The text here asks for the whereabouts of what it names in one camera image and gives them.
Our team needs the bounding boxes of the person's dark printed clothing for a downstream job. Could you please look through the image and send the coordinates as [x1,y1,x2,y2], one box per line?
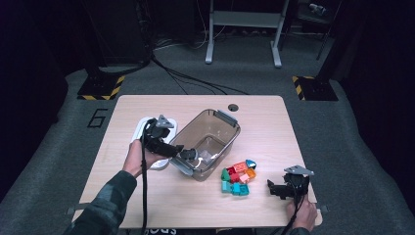
[143,227,179,235]

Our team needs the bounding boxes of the grey device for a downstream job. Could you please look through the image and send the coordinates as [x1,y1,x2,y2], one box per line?
[307,2,327,17]

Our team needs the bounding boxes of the grey metal desk frame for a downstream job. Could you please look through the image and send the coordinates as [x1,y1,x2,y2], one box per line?
[205,0,291,69]

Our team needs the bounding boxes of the person's left hand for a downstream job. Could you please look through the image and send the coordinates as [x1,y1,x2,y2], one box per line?
[121,139,170,179]

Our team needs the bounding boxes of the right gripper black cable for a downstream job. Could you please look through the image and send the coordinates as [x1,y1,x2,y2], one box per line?
[279,180,306,235]

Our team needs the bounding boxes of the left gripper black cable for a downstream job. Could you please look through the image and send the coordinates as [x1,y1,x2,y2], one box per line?
[139,117,158,235]

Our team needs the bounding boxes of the hazard-striped black base plate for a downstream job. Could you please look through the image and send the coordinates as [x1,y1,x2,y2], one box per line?
[76,73,126,101]
[292,75,340,102]

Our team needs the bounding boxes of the person's right hand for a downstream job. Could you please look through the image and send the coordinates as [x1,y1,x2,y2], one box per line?
[286,198,318,231]

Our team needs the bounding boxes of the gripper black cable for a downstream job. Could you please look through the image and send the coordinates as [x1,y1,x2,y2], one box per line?
[279,180,306,235]
[139,117,158,235]

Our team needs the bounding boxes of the white lid with grey handle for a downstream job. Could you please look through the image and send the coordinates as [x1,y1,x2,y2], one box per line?
[130,116,179,170]

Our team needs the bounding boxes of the transparent brown storage box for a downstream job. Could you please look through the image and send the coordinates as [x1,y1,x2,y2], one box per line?
[168,108,242,182]

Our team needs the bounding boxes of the thin black floor cables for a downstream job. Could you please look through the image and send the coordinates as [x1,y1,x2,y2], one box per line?
[150,56,251,96]

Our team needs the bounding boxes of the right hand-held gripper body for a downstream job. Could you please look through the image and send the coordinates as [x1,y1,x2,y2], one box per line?
[282,164,315,205]

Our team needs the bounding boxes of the thick black floor cable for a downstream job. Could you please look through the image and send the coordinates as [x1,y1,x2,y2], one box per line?
[97,53,155,77]

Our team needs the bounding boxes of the white floor cable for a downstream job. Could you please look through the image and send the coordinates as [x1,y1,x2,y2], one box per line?
[155,19,229,52]

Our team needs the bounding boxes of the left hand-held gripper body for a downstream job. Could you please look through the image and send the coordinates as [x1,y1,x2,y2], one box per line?
[142,114,184,160]

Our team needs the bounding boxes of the black equipment cabinet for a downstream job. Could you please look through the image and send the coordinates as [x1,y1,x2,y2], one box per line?
[97,0,151,65]

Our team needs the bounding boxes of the black stand post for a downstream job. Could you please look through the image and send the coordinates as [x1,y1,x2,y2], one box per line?
[82,0,106,79]

